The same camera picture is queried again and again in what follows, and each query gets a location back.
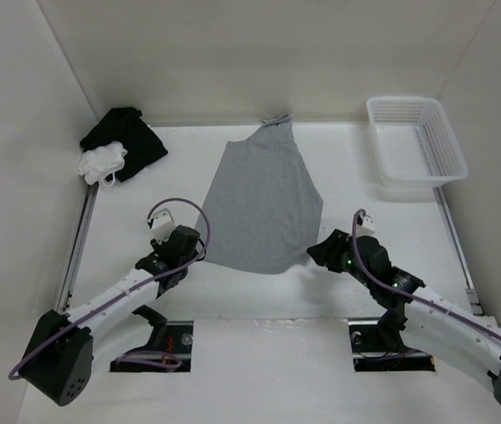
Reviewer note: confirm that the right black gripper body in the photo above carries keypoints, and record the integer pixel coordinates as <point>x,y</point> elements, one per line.
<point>350,268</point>

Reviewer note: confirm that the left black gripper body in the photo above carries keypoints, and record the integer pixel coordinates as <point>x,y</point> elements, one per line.
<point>157,246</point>

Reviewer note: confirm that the grey tank top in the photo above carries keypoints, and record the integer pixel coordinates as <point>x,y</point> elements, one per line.
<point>262,204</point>

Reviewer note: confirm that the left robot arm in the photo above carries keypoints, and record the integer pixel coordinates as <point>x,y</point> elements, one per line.
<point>66,348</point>

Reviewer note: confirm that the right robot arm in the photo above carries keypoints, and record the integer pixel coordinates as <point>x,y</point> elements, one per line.
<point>415,315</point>

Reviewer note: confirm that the white folded tank top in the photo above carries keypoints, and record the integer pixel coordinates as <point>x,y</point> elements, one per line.
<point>100,165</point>

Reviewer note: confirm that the black folded tank top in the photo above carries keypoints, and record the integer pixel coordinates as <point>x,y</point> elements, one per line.
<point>125,125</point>

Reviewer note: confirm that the white plastic basket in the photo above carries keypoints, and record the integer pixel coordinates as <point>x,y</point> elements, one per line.
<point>413,143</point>

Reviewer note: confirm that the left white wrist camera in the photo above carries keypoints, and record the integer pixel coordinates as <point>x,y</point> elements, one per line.
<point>161,224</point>

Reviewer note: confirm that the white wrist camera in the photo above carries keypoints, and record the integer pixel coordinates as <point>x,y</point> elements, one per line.
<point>365,224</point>
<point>161,224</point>

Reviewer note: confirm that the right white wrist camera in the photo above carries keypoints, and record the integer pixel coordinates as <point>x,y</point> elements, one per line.
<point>365,224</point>

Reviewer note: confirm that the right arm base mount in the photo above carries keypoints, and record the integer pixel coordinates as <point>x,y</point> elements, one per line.
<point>377,346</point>

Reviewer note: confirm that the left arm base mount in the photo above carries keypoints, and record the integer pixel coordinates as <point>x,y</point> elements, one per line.
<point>167,350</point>

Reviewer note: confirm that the left aluminium table rail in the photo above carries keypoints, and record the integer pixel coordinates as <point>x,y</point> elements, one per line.
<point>70,277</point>

